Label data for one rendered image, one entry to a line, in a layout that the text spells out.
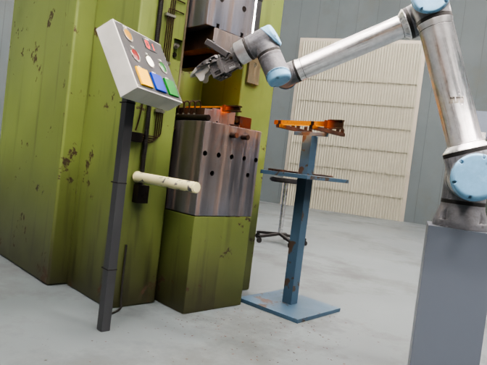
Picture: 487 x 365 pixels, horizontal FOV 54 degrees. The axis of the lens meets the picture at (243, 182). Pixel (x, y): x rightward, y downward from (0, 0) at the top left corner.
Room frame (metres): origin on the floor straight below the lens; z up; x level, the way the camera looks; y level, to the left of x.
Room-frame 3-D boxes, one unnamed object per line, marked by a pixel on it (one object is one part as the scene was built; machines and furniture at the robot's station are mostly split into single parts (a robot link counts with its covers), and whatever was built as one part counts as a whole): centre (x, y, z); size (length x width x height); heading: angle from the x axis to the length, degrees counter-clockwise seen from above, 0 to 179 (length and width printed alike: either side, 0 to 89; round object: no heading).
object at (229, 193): (2.55, 0.27, 0.69); 0.56 x 0.38 x 0.45; 45
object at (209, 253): (2.55, 0.27, 0.23); 0.56 x 0.38 x 0.47; 45
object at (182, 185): (2.05, 0.34, 0.62); 0.44 x 0.05 x 0.05; 45
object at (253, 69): (2.67, 0.02, 1.27); 0.09 x 0.02 x 0.17; 135
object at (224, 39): (2.50, 0.30, 1.32); 0.42 x 0.20 x 0.10; 45
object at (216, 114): (2.50, 0.30, 0.96); 0.42 x 0.20 x 0.09; 45
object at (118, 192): (1.91, 0.49, 0.54); 0.04 x 0.04 x 1.08; 45
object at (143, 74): (1.76, 0.41, 1.01); 0.07 x 0.05 x 0.07; 160
